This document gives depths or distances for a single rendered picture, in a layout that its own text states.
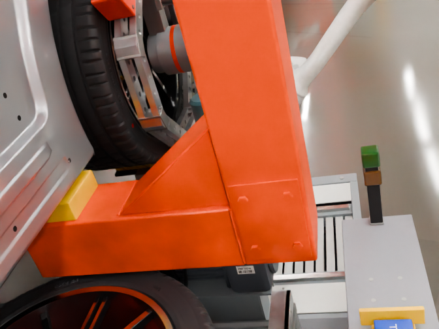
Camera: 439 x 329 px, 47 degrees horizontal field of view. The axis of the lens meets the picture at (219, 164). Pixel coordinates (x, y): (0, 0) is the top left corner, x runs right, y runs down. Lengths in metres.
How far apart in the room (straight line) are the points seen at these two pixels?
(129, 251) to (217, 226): 0.23
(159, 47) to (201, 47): 0.61
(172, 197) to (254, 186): 0.19
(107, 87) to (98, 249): 0.40
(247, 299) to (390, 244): 0.48
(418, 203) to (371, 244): 0.88
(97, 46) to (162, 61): 0.27
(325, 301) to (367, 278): 0.49
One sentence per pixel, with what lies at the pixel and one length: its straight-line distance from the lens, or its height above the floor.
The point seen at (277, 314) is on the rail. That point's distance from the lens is 1.22.
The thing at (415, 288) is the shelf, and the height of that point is 0.45.
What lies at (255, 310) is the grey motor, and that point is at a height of 0.16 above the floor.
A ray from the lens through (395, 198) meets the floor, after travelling 2.15.
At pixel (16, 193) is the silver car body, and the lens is 1.02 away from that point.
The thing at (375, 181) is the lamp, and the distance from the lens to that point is 1.23.
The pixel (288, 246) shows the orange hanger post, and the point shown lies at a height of 0.57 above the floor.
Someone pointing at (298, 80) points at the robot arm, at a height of 0.68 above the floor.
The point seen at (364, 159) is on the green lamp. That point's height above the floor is 0.65.
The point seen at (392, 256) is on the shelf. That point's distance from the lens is 1.23.
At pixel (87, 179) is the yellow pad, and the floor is 0.72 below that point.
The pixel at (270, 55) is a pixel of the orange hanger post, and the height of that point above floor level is 0.99.
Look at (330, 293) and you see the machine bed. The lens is 1.67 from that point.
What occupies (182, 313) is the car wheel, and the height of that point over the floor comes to 0.50.
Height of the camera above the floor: 1.28
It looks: 30 degrees down
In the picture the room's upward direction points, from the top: 15 degrees counter-clockwise
